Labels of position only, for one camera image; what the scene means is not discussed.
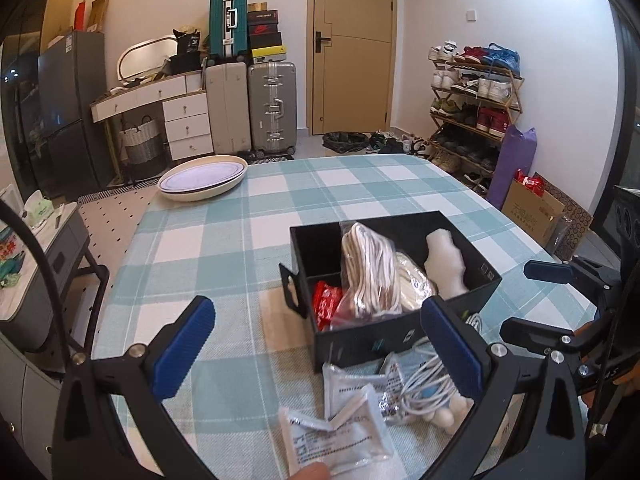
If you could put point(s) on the purple bag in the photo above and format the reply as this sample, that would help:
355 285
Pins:
517 152

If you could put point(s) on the stack of shoe boxes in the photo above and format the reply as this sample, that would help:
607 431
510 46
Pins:
264 34

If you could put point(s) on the oval white mirror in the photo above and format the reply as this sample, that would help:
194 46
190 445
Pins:
146 58

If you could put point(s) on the cream oval tray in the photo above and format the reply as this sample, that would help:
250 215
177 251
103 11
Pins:
202 178

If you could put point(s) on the black basket on floor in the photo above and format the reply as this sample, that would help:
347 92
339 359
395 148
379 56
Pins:
343 142

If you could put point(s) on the checked teal white tablecloth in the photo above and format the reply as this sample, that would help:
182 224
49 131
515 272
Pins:
230 249

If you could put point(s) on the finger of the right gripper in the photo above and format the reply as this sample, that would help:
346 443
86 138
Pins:
555 272
538 338

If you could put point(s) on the dark refrigerator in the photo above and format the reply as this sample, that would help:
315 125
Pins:
71 76

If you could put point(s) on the wooden shoe rack with shoes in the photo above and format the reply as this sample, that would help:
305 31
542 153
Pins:
476 100

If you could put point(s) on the brown cardboard box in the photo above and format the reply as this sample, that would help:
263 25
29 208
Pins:
546 214

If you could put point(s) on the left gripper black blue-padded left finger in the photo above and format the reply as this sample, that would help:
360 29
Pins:
89 441

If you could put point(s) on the teal suitcase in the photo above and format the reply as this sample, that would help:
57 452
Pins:
228 31

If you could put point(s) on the white printed medicine sachet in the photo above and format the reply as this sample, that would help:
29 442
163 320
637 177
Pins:
355 437

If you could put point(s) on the wooden door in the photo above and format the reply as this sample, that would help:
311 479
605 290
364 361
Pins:
351 49

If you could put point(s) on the fingertip at bottom edge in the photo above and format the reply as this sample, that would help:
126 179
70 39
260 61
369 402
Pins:
314 471

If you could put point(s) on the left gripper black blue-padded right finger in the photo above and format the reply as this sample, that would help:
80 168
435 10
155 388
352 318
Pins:
546 441

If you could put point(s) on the grey side cabinet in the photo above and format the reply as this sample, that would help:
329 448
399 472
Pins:
31 365

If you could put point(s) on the black cardboard box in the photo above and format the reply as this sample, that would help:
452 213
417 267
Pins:
317 256

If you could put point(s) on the beige suitcase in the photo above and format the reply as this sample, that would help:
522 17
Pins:
227 101

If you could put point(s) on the white drawer desk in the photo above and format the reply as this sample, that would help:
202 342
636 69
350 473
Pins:
179 106

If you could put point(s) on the striped laundry basket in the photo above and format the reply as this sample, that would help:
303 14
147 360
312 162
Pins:
144 149

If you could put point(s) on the silver suitcase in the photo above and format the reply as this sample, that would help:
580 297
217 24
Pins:
273 107

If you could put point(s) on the person's hand holding gripper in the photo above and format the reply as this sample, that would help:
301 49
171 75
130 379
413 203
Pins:
605 378

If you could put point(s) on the red white balloon glue packet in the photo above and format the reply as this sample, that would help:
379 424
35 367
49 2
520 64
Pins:
325 301

